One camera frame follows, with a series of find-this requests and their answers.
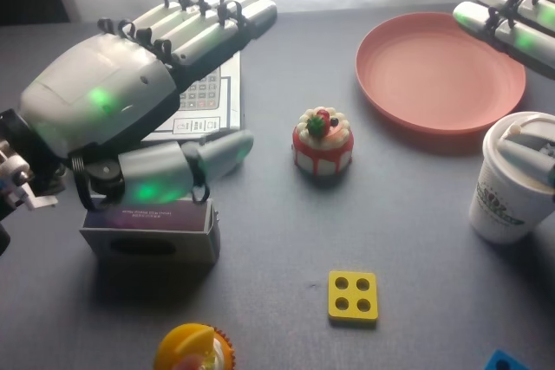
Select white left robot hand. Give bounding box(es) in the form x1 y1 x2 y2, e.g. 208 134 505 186
16 0 278 215

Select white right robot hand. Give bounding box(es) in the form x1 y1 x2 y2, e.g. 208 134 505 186
453 0 555 191

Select small purple-topped box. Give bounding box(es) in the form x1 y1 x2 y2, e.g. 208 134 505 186
79 198 221 266

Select white paper coffee cup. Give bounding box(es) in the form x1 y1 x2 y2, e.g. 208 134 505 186
468 112 555 244

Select pink round plate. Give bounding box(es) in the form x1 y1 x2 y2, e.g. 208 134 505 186
355 12 527 135

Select grey cardboard product box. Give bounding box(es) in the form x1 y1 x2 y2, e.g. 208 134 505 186
140 49 246 149

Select grey table cloth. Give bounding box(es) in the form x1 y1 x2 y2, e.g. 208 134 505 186
0 0 555 370

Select toy strawberry cake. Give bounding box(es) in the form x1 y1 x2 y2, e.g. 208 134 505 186
291 106 356 180

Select toy orange cupcake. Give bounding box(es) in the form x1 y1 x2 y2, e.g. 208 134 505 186
154 322 237 370

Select yellow four-hole block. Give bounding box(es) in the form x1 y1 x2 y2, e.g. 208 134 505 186
327 269 380 328

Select blue block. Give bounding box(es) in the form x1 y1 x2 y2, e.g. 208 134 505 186
483 348 528 370

